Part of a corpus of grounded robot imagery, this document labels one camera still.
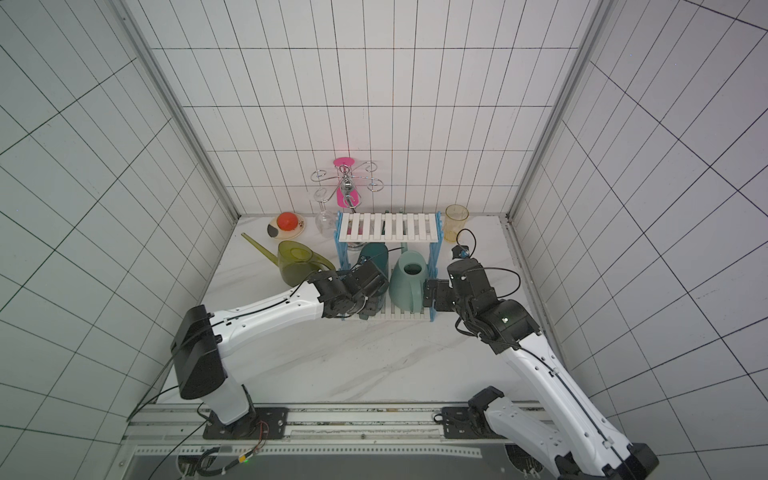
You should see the mint green watering can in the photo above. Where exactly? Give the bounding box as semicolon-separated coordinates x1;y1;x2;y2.
389;250;428;314

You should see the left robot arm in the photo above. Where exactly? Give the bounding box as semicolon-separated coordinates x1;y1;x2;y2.
170;260;389;440

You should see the olive green watering can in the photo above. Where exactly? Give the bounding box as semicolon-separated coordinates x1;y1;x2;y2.
241;233;336;287

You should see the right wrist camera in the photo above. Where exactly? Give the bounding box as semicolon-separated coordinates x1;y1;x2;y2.
451;244;471;260

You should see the dark teal watering can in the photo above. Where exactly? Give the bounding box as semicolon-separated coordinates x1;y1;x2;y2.
357;242;389;274

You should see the red ball on plate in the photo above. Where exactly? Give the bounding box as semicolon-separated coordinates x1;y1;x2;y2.
276;212;300;232

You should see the small patterned plate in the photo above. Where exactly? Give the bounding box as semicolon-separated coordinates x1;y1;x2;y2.
267;212;306;241

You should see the white blue slatted shelf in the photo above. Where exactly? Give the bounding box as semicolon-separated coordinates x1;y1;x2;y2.
334;212;443;322

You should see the yellow transparent cup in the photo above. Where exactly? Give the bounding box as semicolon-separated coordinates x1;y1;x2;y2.
443;204;470;243

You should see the pink hanging cup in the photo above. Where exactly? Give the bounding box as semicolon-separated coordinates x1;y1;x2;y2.
333;157;360;213

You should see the clear wine glass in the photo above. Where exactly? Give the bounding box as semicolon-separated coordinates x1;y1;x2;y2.
313;187;337;239

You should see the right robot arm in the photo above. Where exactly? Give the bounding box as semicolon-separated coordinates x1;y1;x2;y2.
424;258;660;479

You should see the aluminium mounting rail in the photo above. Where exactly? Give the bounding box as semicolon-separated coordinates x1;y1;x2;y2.
122;401;607;460

